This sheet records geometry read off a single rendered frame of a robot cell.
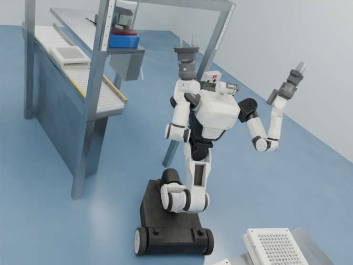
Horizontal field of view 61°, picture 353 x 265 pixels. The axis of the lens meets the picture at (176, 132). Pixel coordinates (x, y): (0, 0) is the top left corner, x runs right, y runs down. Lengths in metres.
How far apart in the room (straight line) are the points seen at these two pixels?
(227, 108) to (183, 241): 1.05
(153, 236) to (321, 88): 3.56
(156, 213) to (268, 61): 3.61
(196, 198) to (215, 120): 0.54
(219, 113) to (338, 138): 3.38
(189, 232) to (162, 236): 0.24
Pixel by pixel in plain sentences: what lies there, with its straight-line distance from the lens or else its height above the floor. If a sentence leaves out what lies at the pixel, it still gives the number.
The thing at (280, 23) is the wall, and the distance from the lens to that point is 5.25.
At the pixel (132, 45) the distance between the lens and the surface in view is 1.86.
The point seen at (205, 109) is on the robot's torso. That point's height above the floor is 1.18.
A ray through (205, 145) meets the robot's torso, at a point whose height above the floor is 0.90.
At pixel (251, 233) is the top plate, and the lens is 1.55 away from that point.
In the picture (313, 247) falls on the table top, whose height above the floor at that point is 0.88.
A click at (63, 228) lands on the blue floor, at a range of 2.44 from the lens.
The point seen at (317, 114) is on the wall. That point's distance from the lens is 5.04.
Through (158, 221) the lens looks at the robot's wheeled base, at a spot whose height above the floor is 0.17.
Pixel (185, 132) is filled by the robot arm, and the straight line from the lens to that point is 1.57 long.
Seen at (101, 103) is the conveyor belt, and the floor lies 0.84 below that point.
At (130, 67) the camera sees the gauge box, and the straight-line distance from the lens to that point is 2.03.
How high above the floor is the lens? 2.02
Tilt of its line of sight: 34 degrees down
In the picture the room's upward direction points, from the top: 21 degrees clockwise
